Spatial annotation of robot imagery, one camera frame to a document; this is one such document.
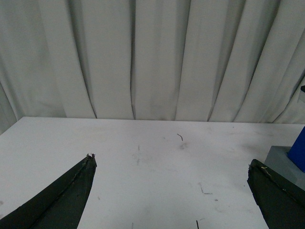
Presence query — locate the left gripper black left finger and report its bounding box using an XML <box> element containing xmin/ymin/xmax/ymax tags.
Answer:
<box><xmin>0</xmin><ymin>154</ymin><xmax>97</xmax><ymax>229</ymax></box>

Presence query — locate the white curtain backdrop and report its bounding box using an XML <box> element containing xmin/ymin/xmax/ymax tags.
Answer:
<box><xmin>0</xmin><ymin>0</ymin><xmax>305</xmax><ymax>132</ymax></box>

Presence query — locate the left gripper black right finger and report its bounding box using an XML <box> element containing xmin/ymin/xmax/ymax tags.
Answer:
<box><xmin>247</xmin><ymin>159</ymin><xmax>305</xmax><ymax>229</ymax></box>

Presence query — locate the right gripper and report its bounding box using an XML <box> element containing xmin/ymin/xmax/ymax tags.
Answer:
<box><xmin>298</xmin><ymin>85</ymin><xmax>305</xmax><ymax>103</ymax></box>

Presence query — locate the blue plastic block part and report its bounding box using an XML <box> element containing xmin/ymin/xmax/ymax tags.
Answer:
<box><xmin>287</xmin><ymin>127</ymin><xmax>305</xmax><ymax>172</ymax></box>

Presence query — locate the gray base block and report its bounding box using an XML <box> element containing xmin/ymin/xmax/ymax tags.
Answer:
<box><xmin>264</xmin><ymin>146</ymin><xmax>305</xmax><ymax>190</ymax></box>

